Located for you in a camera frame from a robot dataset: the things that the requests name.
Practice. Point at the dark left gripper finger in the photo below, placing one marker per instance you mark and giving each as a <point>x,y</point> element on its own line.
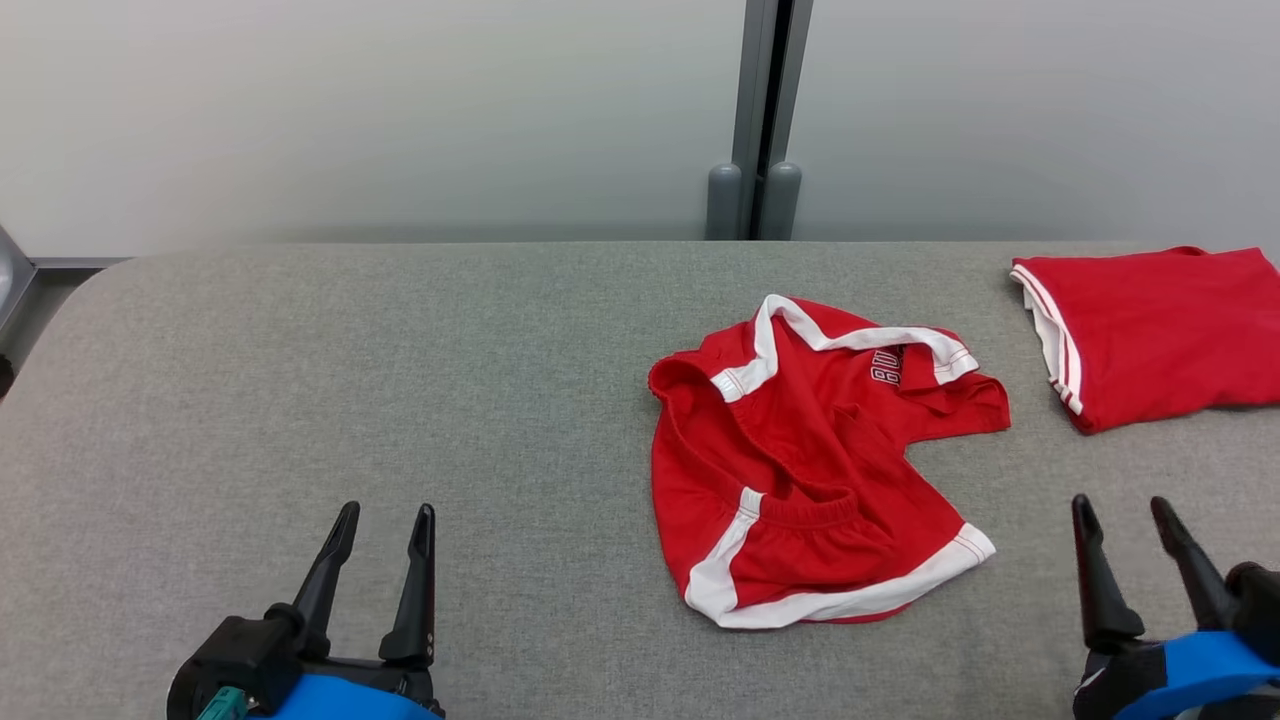
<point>325,590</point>
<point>415,610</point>

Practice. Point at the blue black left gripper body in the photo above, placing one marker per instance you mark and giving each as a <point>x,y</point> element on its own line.
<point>340,700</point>

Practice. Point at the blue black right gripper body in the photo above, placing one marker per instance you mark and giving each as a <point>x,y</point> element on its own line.
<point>1190,675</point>

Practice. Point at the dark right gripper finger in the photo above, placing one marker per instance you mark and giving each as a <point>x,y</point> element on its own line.
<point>1105,600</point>
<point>1200,585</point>

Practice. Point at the red white basketball jersey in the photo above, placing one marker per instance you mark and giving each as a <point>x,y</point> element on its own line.
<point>1160,330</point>

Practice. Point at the red shorts with white trim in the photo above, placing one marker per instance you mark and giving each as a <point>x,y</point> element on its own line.
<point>800,450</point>

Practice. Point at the black caster wheel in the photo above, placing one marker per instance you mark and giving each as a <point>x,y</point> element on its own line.
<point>5,378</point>

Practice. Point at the grey metal table leg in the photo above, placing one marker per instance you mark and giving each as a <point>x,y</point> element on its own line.
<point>10,290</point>

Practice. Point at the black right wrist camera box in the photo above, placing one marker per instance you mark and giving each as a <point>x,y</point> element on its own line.
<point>1260,600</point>

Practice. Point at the grey partition post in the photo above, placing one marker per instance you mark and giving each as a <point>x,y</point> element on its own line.
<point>765,100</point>

